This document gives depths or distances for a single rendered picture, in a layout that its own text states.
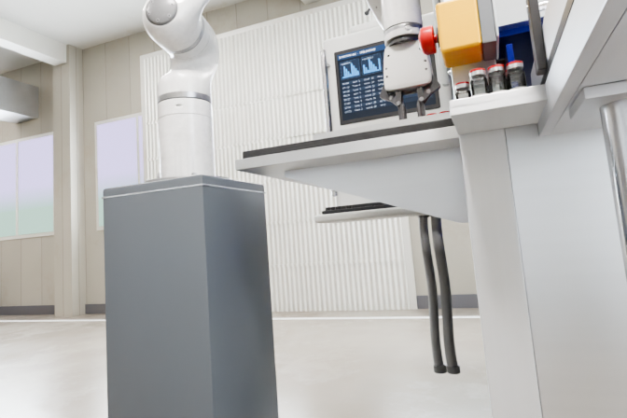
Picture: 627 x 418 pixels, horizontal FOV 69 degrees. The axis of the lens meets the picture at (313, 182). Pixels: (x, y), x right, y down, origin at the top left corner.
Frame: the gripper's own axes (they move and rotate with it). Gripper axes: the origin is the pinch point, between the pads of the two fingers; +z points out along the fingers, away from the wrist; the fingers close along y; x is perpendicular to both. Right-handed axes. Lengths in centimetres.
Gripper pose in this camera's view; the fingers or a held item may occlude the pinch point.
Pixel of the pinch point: (411, 114)
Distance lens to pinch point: 99.8
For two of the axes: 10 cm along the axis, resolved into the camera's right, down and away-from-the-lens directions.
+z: 0.8, 9.9, -1.2
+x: -3.7, -0.8, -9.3
